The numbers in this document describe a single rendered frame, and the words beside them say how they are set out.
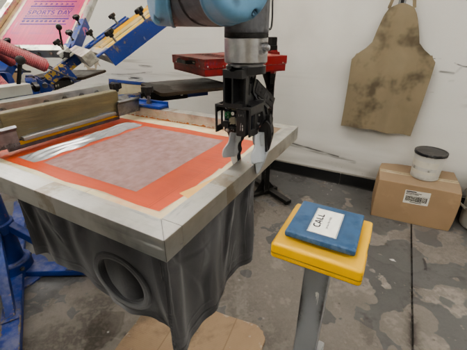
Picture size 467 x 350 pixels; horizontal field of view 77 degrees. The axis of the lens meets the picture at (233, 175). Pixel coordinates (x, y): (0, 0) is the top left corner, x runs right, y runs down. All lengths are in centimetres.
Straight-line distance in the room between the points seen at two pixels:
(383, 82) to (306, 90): 59
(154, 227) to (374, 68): 222
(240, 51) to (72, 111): 61
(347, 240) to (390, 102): 208
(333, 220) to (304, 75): 221
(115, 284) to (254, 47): 58
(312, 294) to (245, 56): 41
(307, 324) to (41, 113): 81
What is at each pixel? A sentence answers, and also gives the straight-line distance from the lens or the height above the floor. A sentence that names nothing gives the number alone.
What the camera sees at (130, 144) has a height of 96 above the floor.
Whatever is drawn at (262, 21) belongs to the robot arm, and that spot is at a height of 125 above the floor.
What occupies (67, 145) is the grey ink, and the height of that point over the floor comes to 96.
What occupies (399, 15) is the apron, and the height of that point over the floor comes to 133.
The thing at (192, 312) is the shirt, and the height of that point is 60.
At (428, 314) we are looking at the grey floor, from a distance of 184.
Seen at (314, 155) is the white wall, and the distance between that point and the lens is 276.
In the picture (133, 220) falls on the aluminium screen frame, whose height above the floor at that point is 99.
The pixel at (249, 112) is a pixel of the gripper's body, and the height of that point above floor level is 111.
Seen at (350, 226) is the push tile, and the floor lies 97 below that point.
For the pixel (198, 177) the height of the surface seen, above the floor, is 96.
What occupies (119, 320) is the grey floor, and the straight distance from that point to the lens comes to 165.
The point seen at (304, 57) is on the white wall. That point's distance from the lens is 262.
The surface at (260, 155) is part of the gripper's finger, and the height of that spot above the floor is 101.
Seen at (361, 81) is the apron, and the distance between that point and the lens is 248.
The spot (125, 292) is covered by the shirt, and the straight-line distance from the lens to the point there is 74.
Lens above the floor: 123
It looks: 26 degrees down
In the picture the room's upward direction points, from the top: straight up
